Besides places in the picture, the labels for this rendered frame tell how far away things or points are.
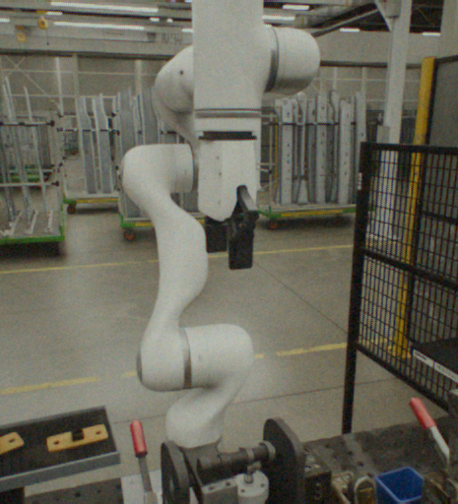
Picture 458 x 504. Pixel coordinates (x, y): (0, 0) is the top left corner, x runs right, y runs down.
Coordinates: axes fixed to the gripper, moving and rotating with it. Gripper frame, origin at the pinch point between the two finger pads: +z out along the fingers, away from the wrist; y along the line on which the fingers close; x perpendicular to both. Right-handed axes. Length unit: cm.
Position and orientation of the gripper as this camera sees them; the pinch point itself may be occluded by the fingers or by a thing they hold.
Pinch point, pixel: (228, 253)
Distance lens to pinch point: 68.3
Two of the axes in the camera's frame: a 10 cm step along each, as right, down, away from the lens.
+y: 3.6, 2.5, -9.0
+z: 0.0, 9.6, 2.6
